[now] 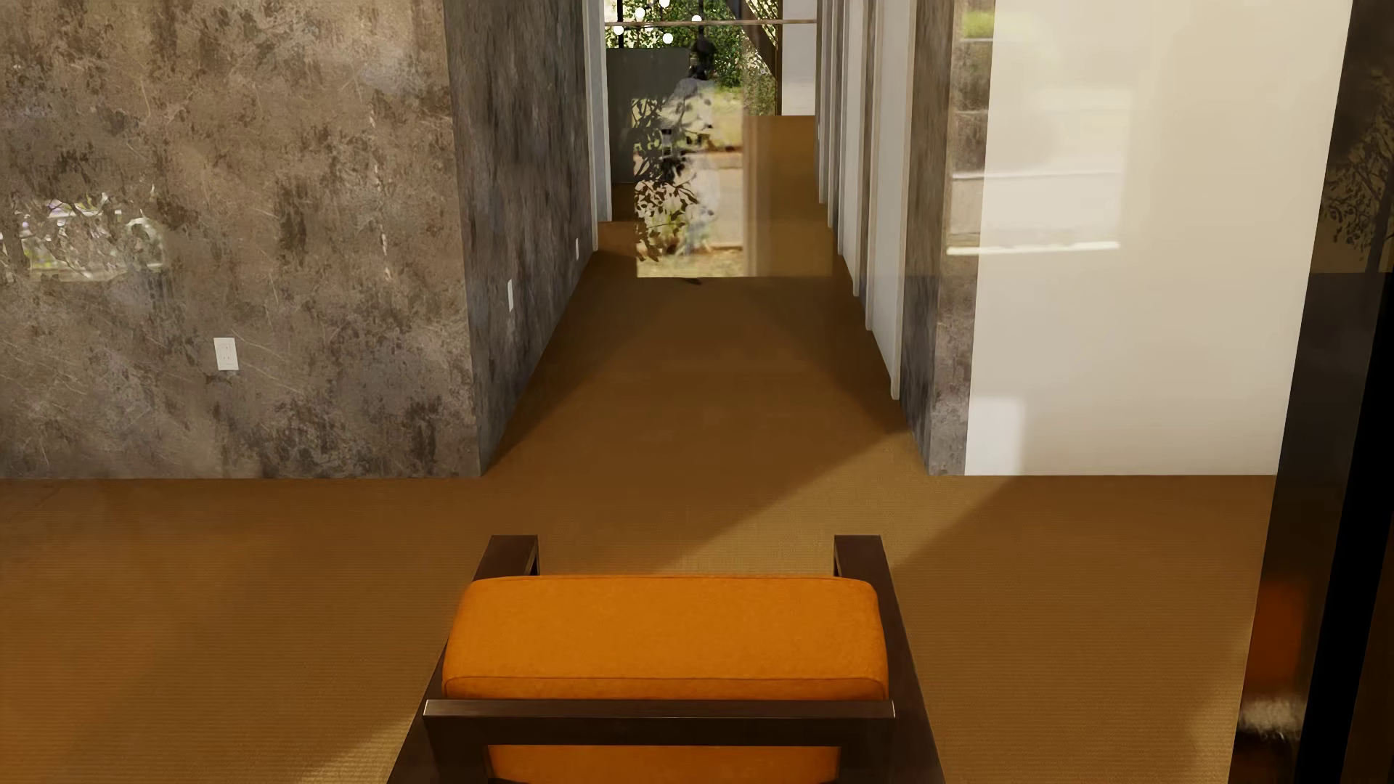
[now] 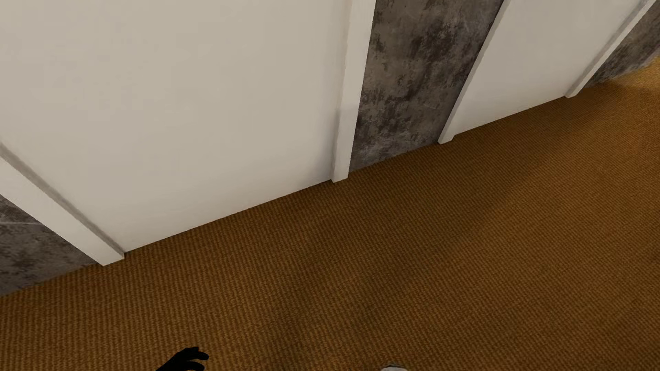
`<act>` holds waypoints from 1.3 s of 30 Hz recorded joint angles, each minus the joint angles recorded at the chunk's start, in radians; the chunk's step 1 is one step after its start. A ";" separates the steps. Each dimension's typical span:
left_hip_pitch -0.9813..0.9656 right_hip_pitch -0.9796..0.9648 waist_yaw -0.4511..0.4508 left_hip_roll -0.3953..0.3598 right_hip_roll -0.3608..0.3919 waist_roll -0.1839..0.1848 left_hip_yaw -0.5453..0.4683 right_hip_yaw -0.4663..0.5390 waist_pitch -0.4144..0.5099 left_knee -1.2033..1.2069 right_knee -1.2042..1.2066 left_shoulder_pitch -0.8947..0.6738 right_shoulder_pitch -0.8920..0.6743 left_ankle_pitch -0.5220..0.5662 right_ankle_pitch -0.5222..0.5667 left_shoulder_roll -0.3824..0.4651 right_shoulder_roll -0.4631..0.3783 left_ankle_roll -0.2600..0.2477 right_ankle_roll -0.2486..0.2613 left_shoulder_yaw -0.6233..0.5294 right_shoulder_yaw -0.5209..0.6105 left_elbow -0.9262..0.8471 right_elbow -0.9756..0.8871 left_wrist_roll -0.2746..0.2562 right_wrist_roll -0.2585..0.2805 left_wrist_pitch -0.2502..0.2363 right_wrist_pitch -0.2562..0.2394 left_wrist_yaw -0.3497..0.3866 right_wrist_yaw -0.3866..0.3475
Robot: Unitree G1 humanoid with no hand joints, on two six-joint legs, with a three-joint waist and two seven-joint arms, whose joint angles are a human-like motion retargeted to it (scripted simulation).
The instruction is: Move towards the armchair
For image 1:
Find orange armchair cushion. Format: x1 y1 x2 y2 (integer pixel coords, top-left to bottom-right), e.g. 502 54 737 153
441 575 890 784

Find white humanoid robot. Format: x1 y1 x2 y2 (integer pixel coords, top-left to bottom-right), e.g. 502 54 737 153
636 36 720 287

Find dark glossy door panel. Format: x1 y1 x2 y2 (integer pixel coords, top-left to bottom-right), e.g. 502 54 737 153
1231 0 1394 784

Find dark wooden armchair frame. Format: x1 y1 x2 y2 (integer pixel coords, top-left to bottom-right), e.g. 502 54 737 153
388 534 947 784

